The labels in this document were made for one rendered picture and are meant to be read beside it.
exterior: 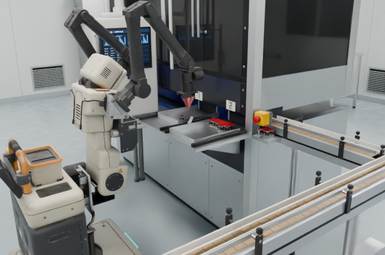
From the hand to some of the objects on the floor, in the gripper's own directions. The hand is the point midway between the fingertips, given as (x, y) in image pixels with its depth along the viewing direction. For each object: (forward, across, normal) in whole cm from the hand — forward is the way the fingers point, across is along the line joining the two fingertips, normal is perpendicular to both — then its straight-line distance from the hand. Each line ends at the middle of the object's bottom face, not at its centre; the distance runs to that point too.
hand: (188, 107), depth 199 cm
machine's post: (+110, -37, +8) cm, 116 cm away
